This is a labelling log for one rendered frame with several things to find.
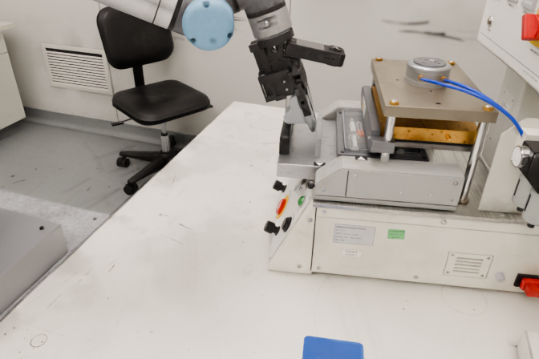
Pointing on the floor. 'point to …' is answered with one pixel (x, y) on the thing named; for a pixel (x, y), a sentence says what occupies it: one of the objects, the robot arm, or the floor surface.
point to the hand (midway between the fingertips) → (314, 124)
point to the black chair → (133, 37)
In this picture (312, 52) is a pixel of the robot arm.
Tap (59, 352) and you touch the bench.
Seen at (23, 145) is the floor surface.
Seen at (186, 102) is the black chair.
